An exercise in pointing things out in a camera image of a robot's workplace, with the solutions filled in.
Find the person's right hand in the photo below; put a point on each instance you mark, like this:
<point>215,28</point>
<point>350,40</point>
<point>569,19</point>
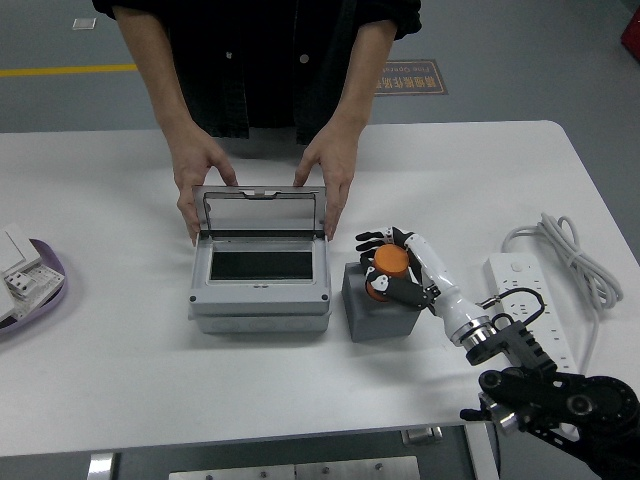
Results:
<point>192,155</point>

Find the person's left hand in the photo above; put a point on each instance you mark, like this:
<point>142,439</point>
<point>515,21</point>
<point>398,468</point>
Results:
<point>337,155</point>

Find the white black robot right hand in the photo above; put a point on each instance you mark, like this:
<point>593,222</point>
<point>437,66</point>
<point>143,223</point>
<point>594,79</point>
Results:
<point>440,277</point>

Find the orange cylinder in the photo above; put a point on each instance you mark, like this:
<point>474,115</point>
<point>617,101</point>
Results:
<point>392,260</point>

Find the grey enclosure box with lid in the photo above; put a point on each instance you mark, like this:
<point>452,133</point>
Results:
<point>260,295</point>

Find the person's right forearm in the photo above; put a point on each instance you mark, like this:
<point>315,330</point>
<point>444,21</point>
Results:
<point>155,75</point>

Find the person's left forearm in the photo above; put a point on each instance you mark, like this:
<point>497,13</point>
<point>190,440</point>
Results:
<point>362,75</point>

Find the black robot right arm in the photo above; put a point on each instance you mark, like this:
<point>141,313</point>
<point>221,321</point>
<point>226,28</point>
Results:
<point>565,397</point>

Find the grey cube block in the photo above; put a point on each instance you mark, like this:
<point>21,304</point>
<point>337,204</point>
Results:
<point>382,322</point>

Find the white power strip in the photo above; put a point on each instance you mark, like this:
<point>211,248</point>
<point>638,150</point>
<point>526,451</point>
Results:
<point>515,267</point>

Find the dark floor sign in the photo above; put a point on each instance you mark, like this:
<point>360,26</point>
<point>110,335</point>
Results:
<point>425,77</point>

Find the person torso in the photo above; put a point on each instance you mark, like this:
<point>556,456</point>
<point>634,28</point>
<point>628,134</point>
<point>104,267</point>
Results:
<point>265,60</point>

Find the yellow floor tape line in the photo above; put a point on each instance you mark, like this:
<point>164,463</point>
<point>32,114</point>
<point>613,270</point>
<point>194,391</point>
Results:
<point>65,70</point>

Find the silver floor plate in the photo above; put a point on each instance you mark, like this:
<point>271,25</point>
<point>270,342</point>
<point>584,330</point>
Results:
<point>84,24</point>

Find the purple tray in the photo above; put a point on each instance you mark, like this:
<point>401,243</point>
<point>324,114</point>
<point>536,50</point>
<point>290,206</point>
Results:
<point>55,257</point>

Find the white table leg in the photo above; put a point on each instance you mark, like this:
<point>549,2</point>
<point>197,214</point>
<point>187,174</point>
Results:
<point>482,455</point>

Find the small white terminal module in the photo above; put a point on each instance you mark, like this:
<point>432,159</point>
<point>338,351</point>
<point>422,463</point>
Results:
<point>20,286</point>

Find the red object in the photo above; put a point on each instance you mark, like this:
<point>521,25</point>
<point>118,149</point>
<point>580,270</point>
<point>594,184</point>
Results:
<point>632,32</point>

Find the small silver table bracket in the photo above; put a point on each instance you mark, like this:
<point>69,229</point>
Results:
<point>422,435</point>

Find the white plastic socket frame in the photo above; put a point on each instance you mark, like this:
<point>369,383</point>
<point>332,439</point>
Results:
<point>50,280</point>

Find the white switch panel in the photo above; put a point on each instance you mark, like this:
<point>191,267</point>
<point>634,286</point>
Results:
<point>12,247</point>

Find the grey metal base plate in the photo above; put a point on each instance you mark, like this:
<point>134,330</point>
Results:
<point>295,470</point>

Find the silver table leg bracket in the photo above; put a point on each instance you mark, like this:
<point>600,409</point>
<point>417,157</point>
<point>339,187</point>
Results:
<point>102,467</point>

